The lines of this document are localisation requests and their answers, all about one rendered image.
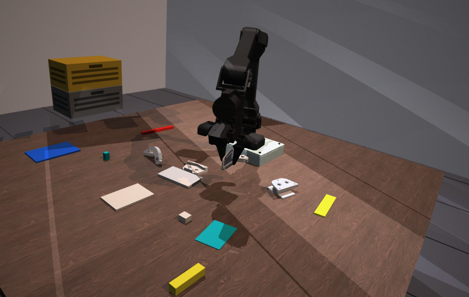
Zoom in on yellow flat bar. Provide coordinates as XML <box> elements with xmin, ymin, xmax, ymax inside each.
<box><xmin>314</xmin><ymin>194</ymin><xmax>336</xmax><ymax>218</ymax></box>

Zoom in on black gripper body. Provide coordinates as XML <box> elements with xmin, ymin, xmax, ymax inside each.
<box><xmin>197</xmin><ymin>112</ymin><xmax>265</xmax><ymax>151</ymax></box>

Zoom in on teal flat plate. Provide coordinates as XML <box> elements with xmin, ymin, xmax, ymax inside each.
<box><xmin>195</xmin><ymin>220</ymin><xmax>237</xmax><ymax>250</ymax></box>

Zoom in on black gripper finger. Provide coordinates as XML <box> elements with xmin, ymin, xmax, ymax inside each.
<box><xmin>216</xmin><ymin>145</ymin><xmax>226</xmax><ymax>161</ymax></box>
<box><xmin>232</xmin><ymin>144</ymin><xmax>245</xmax><ymax>165</ymax></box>

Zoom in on yellow rectangular bar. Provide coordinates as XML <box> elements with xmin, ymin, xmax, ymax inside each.
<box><xmin>169</xmin><ymin>263</ymin><xmax>205</xmax><ymax>296</ymax></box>

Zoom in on blue flat rectangular plate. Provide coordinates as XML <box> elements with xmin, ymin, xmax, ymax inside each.
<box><xmin>25</xmin><ymin>142</ymin><xmax>81</xmax><ymax>163</ymax></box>

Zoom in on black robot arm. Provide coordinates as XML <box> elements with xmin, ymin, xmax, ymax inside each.
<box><xmin>208</xmin><ymin>27</ymin><xmax>268</xmax><ymax>147</ymax></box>

